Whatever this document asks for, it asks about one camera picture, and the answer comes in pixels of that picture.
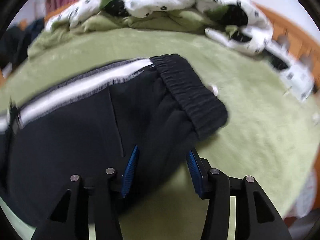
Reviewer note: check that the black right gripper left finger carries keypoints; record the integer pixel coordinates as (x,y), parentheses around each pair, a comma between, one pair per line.
(127,176)

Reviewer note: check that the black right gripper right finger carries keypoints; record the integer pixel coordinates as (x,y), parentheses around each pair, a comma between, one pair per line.
(198,169)

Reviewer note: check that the black pants white stripe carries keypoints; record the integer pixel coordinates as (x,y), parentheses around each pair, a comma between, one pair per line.
(156,107)

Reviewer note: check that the green plush bed blanket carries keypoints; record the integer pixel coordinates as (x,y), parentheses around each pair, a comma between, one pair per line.
(269,135)

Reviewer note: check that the white flower-print comforter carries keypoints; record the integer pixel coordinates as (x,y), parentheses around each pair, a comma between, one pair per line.
(246,30)

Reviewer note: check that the black jacket on bedframe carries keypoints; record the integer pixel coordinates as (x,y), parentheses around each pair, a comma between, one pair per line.
(15,43)

